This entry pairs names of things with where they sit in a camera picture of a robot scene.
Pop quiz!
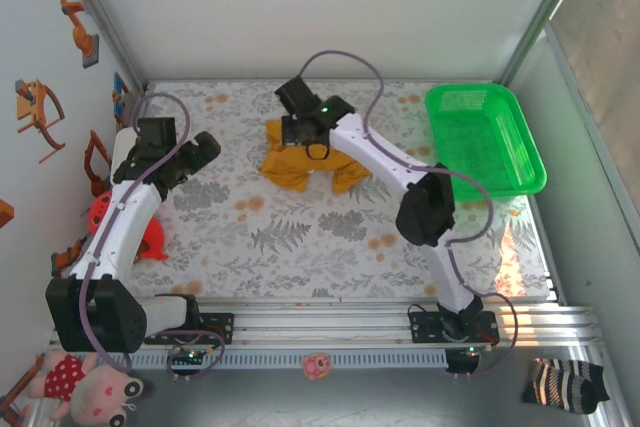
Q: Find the pink frog plush toy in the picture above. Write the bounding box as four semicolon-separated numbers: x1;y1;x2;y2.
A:
27;350;146;427

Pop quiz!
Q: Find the small pink round toy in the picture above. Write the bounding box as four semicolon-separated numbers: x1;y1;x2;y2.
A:
302;352;333;381

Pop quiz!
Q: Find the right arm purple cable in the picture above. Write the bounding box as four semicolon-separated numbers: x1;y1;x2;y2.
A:
298;50;519;379

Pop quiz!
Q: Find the grey slotted cable duct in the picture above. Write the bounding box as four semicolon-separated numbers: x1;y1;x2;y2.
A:
89;349;449;369

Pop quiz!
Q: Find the blue orange wall sticker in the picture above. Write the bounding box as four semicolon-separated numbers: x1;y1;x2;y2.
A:
112;71;130;128

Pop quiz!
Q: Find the orange grey gripper wall sticker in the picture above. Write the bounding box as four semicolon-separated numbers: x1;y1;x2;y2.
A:
14;79;67;164

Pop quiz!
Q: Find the floral table mat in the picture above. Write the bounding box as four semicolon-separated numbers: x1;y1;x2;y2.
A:
97;79;559;301

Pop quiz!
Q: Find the black white striped sock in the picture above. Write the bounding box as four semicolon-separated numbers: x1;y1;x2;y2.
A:
522;357;611;416

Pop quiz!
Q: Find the white tissue box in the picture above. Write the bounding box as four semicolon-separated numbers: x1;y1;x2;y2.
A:
112;126;146;183

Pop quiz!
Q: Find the red shark plush toy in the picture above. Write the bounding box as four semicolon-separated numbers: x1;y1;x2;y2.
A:
88;190;170;262

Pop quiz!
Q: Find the small circuit board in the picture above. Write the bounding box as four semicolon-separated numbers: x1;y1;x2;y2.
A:
447;345;485;374
169;349;209;366

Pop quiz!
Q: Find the green plastic basket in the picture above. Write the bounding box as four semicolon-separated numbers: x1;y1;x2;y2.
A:
424;82;548;197

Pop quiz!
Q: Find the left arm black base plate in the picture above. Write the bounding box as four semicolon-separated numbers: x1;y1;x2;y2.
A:
144;312;235;346

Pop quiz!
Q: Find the yellow t-shirt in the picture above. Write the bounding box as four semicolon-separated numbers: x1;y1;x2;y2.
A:
258;119;374;194

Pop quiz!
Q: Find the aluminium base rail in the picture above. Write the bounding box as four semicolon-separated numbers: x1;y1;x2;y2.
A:
49;296;601;348

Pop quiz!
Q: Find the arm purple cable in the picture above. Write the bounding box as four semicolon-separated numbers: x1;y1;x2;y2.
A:
298;50;519;379
79;92;226;382

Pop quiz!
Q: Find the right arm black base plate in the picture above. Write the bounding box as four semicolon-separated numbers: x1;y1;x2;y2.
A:
409;311;499;346

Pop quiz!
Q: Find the aluminium frame post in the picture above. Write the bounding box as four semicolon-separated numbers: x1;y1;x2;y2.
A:
57;0;149;93
499;0;599;87

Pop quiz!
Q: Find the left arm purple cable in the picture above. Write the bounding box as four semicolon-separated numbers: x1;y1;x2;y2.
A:
79;92;226;382

